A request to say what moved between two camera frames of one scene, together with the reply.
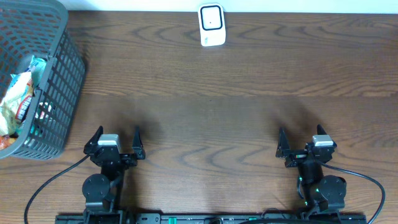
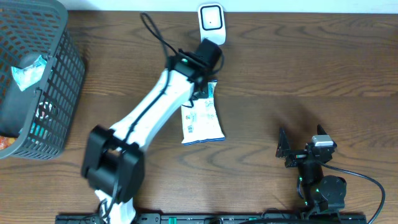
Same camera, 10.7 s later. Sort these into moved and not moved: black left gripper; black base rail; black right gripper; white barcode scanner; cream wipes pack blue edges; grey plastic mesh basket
Moved: black left gripper; cream wipes pack blue edges
Not moved: black base rail; grey plastic mesh basket; white barcode scanner; black right gripper
